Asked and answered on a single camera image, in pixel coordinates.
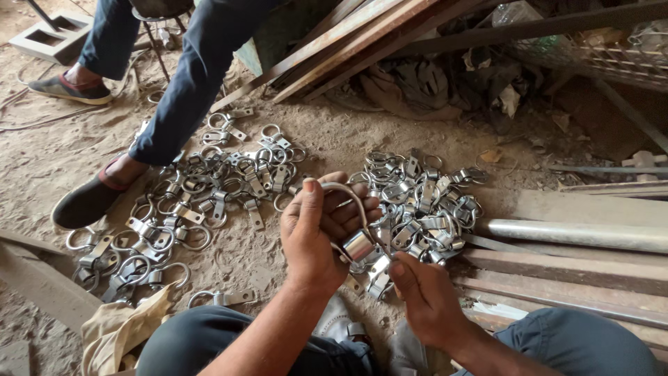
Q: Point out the person's left hand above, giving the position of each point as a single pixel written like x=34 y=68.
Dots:
x=305 y=245

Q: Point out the person's right hand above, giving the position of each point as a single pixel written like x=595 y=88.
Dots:
x=430 y=305

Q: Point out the white paper sheet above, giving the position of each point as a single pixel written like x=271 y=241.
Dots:
x=498 y=311

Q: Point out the person's left leg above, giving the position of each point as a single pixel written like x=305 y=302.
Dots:
x=208 y=339

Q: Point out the person's right leg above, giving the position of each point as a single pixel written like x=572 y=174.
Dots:
x=569 y=344

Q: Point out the stack of wooden planks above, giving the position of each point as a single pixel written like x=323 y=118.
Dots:
x=574 y=277

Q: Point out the shiny steel pipe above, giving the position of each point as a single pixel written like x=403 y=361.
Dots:
x=574 y=234

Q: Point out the heap of rusty metal bars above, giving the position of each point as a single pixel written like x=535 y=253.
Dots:
x=344 y=47

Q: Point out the heap of dirty rags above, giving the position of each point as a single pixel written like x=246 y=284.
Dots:
x=433 y=86

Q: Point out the beige cloth bag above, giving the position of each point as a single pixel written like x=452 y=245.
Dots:
x=117 y=329

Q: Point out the thin steel rod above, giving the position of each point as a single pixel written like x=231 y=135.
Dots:
x=605 y=169

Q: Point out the grey wooden plank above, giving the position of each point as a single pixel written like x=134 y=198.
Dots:
x=41 y=284

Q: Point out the metal stool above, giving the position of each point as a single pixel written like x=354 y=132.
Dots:
x=156 y=10

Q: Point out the dark steel angle bar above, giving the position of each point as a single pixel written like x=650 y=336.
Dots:
x=527 y=26

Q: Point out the clear plastic bottle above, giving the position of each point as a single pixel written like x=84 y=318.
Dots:
x=514 y=13

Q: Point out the grey concrete block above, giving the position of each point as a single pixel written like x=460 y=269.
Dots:
x=52 y=36

